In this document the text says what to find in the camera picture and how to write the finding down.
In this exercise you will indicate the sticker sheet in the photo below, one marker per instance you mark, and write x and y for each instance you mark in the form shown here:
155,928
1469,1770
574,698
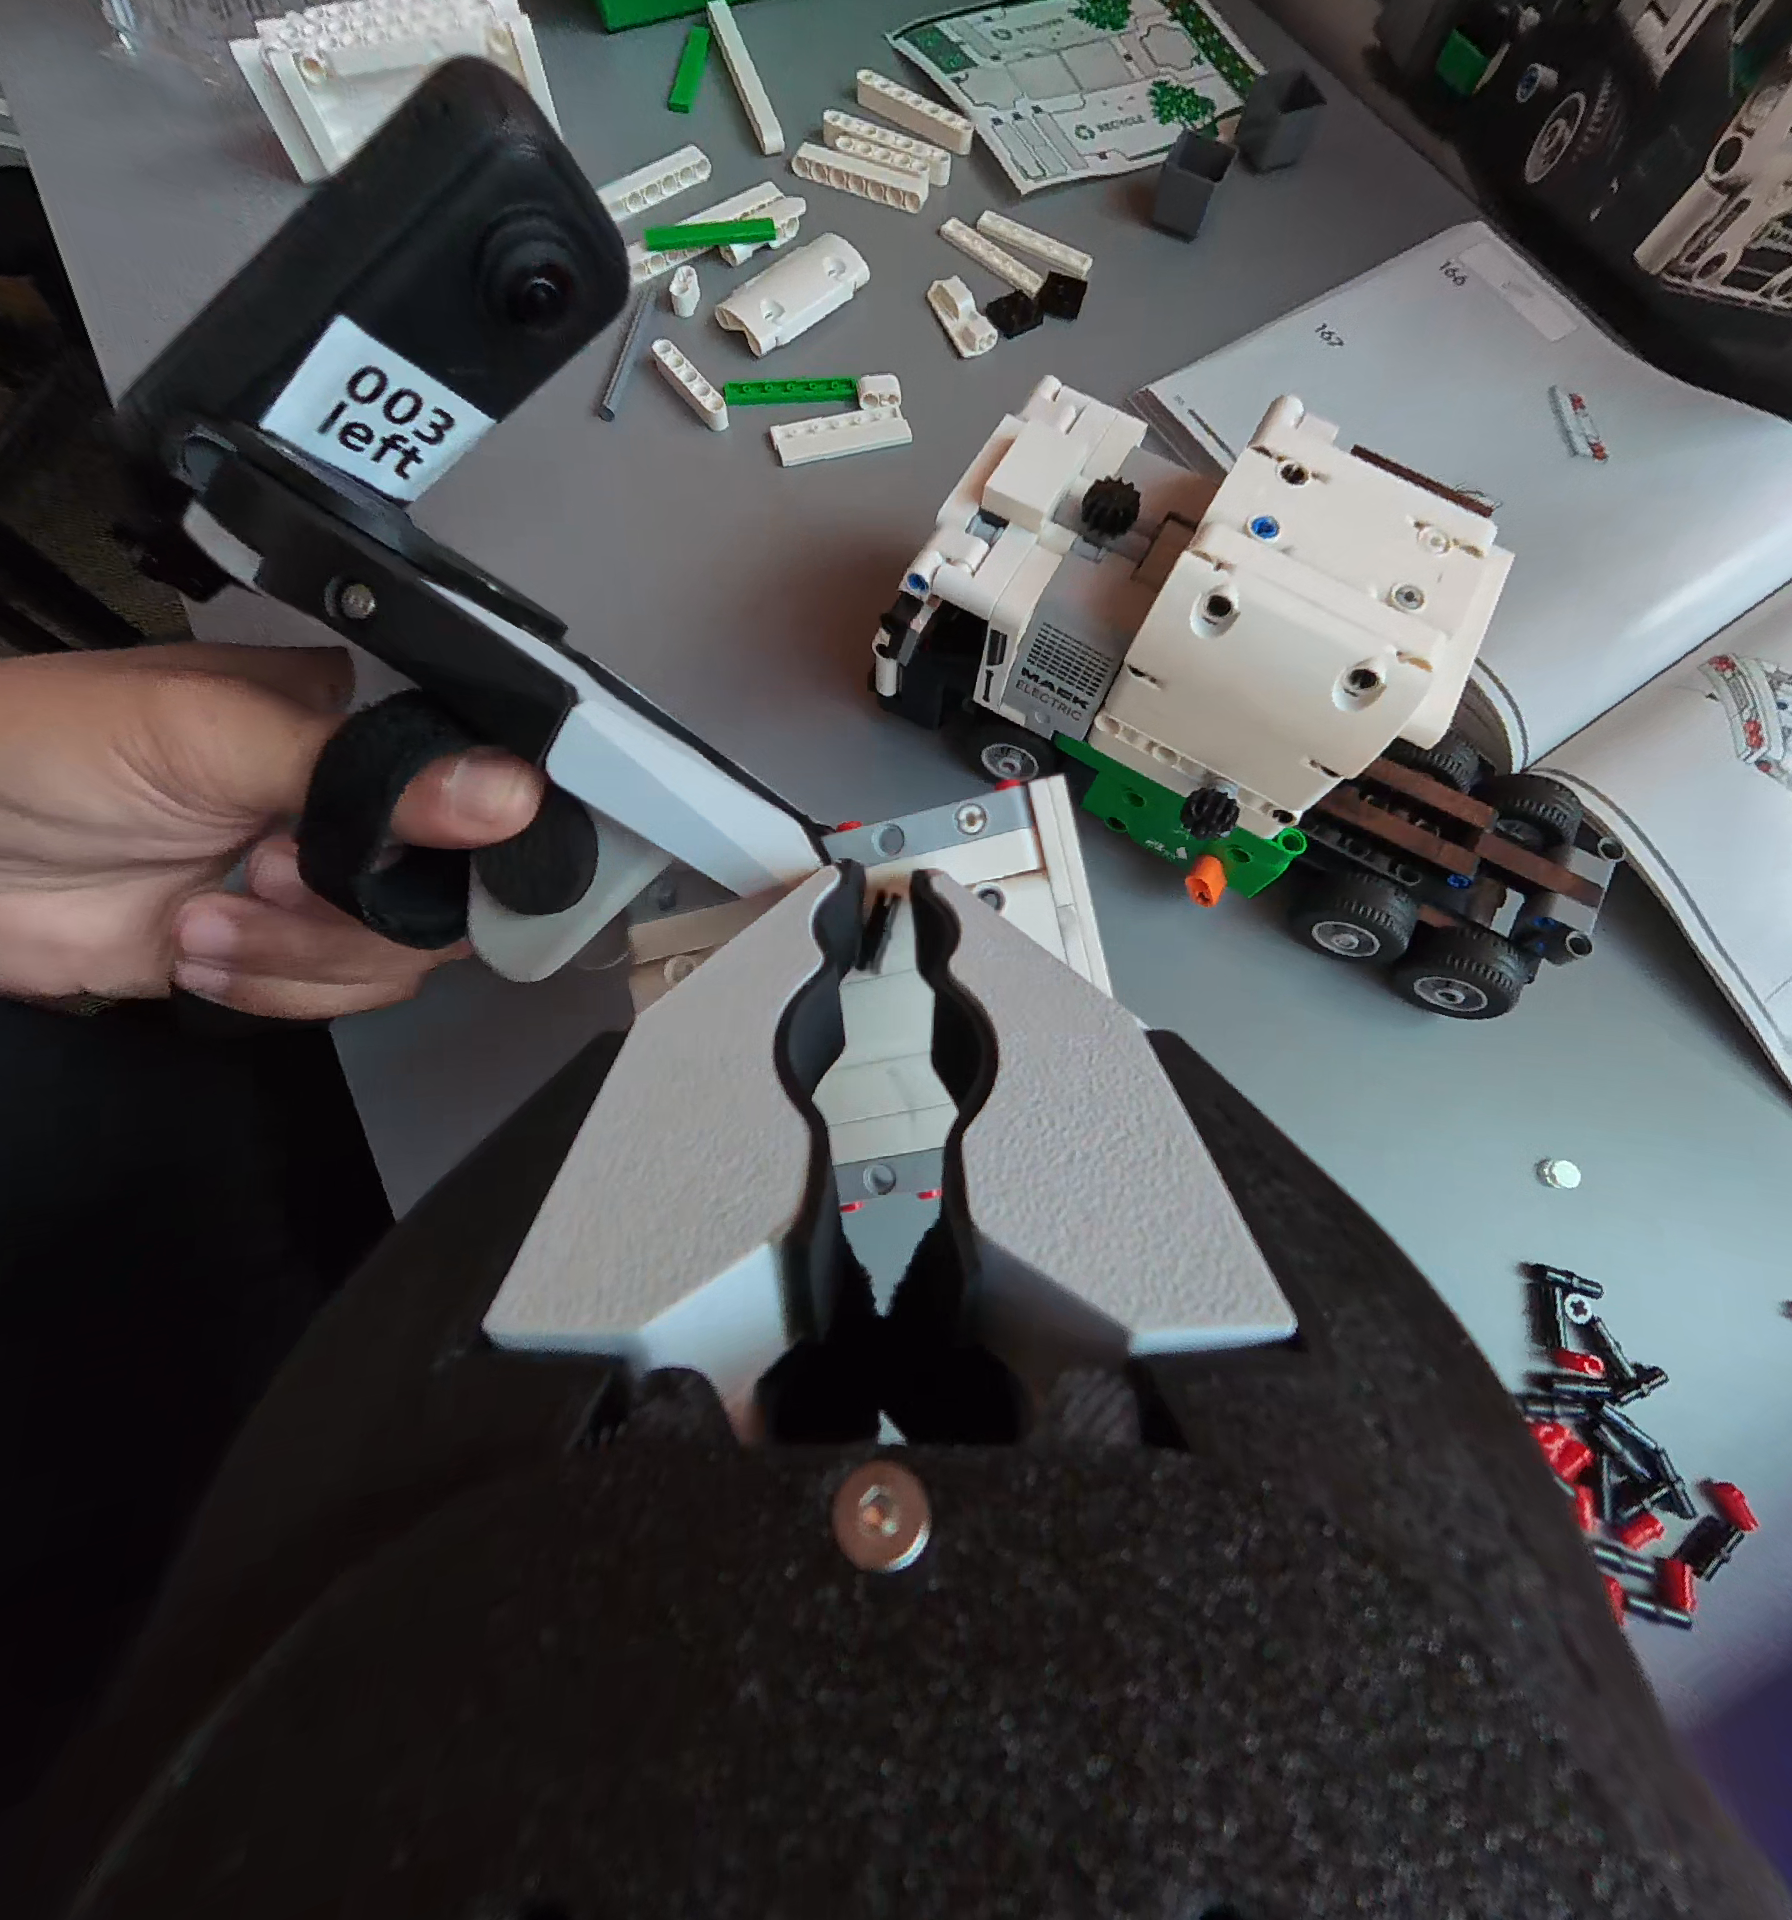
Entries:
1076,83

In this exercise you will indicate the white green toy truck model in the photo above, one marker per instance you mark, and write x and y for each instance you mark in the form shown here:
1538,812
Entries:
1287,630

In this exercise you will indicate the person's left hand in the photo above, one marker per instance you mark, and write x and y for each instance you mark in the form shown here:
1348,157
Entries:
86,810

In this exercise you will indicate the small white round stud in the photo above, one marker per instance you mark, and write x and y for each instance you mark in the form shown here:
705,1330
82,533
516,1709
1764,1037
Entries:
1556,1172

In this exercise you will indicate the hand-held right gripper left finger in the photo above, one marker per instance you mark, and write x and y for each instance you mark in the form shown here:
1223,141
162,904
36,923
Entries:
672,1139

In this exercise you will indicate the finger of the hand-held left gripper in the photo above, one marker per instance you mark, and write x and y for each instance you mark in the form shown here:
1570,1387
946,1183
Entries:
686,786

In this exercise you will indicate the small grey toy bin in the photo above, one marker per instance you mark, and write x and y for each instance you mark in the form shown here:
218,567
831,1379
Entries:
1194,181
1278,120

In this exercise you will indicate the heap of black red pins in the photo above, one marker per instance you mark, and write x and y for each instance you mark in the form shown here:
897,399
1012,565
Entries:
1616,1440

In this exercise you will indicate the person's dark clothing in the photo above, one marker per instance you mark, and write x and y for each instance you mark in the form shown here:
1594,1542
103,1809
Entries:
116,1350

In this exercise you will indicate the white toy brick tipper shell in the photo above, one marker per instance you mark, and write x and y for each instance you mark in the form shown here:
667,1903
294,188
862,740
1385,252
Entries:
387,37

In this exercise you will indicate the white grey toy brick panel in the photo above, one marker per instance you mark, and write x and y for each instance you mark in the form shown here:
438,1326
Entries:
1019,856

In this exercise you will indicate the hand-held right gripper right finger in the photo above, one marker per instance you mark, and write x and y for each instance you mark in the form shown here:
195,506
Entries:
1107,1155

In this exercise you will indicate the black toy pin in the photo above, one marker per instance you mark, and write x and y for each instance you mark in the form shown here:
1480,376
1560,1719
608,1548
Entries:
882,933

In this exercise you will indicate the heap of white green bricks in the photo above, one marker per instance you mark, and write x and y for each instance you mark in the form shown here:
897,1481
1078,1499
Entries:
793,286

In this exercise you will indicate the printed toy set box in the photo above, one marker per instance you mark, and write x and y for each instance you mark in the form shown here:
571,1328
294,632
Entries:
1736,148

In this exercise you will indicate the open instruction booklet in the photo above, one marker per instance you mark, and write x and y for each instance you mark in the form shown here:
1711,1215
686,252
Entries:
1646,496

